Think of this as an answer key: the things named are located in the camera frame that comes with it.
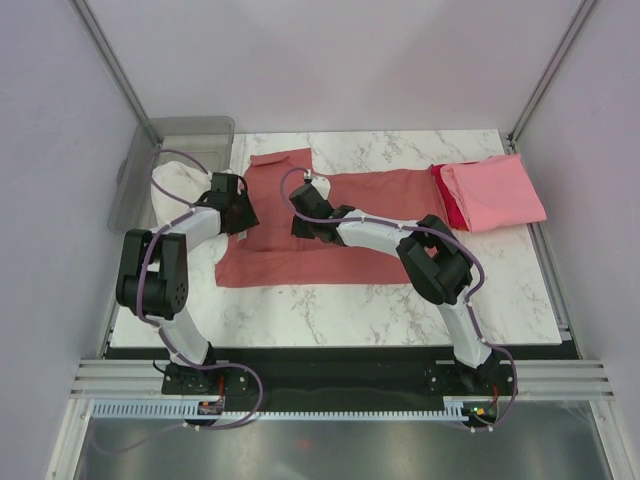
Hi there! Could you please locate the right aluminium frame post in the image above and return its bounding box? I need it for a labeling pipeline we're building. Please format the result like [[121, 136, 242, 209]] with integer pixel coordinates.
[[500, 0, 600, 153]]

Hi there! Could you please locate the white slotted cable duct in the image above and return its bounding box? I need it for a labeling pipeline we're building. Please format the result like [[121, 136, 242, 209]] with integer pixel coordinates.
[[91, 399, 468, 422]]

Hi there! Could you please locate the light pink folded t-shirt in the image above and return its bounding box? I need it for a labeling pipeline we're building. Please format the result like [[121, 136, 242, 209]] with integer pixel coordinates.
[[441, 154, 547, 233]]

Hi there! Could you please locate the salmon red t-shirt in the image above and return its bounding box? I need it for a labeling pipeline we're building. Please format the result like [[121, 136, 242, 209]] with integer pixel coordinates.
[[215, 148, 446, 288]]

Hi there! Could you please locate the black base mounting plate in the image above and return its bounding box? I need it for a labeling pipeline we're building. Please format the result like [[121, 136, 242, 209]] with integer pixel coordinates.
[[104, 342, 521, 414]]

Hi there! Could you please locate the aluminium frame post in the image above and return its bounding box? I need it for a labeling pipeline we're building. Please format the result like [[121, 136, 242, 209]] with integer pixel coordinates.
[[69, 0, 160, 144], [500, 0, 600, 153]]

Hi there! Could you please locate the left aluminium frame post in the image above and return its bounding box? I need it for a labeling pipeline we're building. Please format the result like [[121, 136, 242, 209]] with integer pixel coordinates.
[[69, 0, 160, 144]]

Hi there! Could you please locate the grey transparent plastic bin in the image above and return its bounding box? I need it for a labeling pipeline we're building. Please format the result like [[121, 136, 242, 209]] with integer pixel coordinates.
[[108, 116, 235, 234]]

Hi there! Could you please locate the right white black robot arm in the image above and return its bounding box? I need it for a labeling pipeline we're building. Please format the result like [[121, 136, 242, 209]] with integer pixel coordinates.
[[289, 181, 494, 394]]

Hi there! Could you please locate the aluminium rail profile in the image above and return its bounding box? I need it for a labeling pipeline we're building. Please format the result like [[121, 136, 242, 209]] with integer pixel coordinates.
[[71, 360, 614, 401]]

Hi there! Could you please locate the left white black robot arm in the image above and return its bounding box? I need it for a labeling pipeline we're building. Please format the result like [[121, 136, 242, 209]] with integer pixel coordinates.
[[115, 173, 259, 393]]

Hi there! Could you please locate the white crumpled t-shirt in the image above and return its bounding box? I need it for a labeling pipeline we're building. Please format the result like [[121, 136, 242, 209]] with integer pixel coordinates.
[[150, 161, 213, 224]]

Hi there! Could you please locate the magenta red folded t-shirt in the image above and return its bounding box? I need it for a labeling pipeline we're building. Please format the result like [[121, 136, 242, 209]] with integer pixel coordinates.
[[431, 165, 468, 229]]

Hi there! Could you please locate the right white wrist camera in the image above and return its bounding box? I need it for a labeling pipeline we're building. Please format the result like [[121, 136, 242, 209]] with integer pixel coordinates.
[[303, 170, 331, 200]]

